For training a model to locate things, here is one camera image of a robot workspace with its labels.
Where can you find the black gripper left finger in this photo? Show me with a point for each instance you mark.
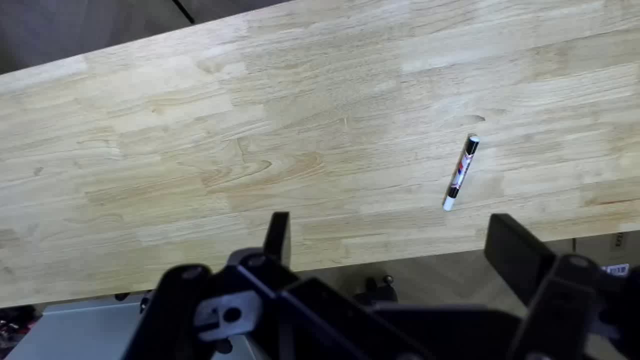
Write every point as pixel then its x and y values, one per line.
pixel 277 240

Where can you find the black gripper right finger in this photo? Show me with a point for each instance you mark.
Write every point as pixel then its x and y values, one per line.
pixel 516 255

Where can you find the white black marker pen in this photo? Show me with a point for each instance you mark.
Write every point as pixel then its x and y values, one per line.
pixel 461 170

